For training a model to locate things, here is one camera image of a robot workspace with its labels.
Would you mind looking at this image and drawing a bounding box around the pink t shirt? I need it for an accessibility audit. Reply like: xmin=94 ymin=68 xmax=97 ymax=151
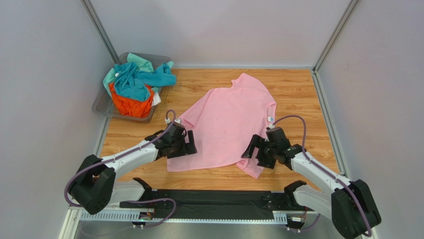
xmin=167 ymin=73 xmax=277 ymax=179

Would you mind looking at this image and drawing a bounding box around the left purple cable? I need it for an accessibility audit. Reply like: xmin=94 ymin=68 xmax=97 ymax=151
xmin=64 ymin=110 xmax=177 ymax=229

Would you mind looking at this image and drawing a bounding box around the orange t shirt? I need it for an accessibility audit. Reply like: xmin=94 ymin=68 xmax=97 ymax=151
xmin=109 ymin=83 xmax=154 ymax=118

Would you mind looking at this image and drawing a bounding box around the mint green t shirt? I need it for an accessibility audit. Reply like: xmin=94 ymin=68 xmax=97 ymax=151
xmin=103 ymin=52 xmax=156 ymax=96

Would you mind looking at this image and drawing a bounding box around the teal blue t shirt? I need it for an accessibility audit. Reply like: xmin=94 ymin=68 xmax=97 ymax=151
xmin=114 ymin=61 xmax=177 ymax=102

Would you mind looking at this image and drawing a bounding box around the aluminium frame rail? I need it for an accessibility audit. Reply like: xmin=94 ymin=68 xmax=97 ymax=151
xmin=58 ymin=187 xmax=378 ymax=239

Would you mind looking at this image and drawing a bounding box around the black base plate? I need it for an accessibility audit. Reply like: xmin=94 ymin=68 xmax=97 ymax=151
xmin=119 ymin=189 xmax=305 ymax=220

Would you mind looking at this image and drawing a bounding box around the white t shirt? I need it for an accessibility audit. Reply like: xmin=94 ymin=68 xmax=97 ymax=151
xmin=151 ymin=92 xmax=162 ymax=107

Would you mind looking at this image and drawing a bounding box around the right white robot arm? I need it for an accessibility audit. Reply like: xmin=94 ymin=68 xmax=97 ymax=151
xmin=241 ymin=127 xmax=382 ymax=239

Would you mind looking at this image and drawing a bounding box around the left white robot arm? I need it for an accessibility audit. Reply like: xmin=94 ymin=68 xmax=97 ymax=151
xmin=64 ymin=121 xmax=197 ymax=215

